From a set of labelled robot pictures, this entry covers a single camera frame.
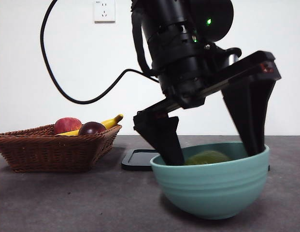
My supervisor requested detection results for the green avocado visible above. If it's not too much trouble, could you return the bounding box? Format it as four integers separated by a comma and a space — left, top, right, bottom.
185, 150, 232, 166

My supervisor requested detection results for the teal ribbed bowl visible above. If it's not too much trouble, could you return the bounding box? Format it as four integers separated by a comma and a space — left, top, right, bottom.
150, 142, 271, 220

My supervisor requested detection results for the black rectangular tray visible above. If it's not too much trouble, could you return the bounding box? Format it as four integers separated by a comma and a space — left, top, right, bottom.
121, 149, 271, 172

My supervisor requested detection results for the yellow banana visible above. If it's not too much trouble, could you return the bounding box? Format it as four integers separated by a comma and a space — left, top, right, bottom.
55, 114, 124, 136

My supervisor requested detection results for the dark purple plum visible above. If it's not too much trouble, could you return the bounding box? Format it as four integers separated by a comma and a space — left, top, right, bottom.
78, 121, 107, 136

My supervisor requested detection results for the red apple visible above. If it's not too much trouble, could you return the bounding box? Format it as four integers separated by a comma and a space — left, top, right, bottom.
53, 117, 83, 135

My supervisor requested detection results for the brown wicker basket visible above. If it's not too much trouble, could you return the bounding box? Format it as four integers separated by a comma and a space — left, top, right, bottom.
0, 124, 123, 174

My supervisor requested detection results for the black cable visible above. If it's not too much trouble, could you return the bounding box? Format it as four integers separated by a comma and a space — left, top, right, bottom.
40, 0, 160, 105

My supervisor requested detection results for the white wall socket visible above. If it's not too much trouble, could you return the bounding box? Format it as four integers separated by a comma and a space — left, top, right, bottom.
94, 0, 116, 24

